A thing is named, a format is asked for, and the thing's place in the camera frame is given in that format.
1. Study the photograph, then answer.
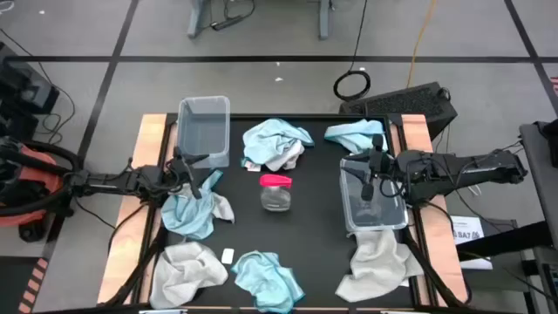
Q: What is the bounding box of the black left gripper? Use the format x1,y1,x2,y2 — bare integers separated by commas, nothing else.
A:
165,147,211,201

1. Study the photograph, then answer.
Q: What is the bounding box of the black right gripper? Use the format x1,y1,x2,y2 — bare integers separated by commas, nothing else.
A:
360,133,397,202

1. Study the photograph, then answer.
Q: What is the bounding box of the clear plastic storage bin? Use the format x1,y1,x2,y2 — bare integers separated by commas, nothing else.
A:
338,154,410,234
176,95,232,170

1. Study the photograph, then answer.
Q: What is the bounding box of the wooden table side board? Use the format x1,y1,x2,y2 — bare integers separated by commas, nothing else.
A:
399,113,471,307
96,113,169,305

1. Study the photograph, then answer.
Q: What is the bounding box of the white printed paper sign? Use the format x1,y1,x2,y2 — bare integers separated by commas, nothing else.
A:
448,215,494,271

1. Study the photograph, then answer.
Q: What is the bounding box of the black stand beam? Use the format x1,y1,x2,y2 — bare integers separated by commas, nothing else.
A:
454,220,554,263

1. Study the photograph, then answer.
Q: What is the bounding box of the black power strip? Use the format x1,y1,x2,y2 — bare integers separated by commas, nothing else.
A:
210,14,244,32

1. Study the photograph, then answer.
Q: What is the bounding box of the grey desk leg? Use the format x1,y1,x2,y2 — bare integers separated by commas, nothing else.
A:
316,0,333,42
187,0,207,40

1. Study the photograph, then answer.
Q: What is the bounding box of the orange black vacuum cleaner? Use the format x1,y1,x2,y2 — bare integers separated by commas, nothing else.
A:
0,133,83,243

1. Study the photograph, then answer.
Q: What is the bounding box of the black equipment box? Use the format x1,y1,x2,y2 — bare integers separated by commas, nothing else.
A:
0,41,61,141

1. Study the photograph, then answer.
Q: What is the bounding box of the black hanging coiled cable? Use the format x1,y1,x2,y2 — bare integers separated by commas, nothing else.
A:
332,0,372,103

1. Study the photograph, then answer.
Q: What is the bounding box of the black diagonal frame strut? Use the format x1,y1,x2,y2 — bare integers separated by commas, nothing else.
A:
403,226,473,309
104,217,169,307

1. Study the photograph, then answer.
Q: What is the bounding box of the yellow hanging cable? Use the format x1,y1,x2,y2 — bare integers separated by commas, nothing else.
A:
405,0,439,89

